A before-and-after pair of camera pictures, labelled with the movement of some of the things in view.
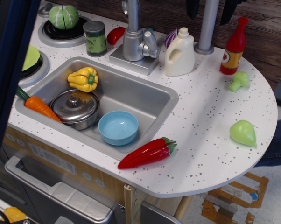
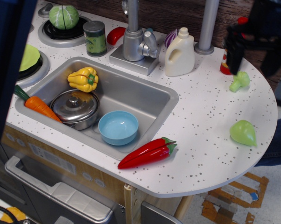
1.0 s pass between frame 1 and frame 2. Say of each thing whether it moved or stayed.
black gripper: moved
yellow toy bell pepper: stayed
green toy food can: stayed
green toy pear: stayed
